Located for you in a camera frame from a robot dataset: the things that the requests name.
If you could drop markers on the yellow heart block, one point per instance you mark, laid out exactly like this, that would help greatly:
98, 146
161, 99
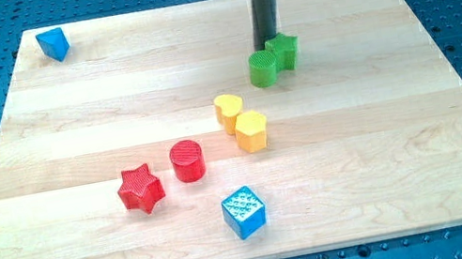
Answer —
227, 108

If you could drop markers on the yellow hexagon block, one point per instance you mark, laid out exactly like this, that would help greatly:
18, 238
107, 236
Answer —
251, 131

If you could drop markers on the red cylinder block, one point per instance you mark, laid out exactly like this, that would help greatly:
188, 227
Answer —
188, 161

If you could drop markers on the green cylinder block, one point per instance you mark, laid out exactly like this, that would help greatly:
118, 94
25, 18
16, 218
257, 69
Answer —
263, 71

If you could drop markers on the blue cube block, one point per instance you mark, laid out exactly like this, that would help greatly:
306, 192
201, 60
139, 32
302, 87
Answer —
244, 212

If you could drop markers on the light wooden board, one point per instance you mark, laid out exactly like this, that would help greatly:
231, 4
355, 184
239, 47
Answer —
364, 135

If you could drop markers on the green star block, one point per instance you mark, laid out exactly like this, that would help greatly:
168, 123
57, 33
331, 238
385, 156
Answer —
285, 49

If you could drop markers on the red star block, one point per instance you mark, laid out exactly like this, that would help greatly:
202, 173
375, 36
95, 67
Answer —
140, 189

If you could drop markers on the blue triangle block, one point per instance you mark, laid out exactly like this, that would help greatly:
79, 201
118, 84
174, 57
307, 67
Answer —
53, 43

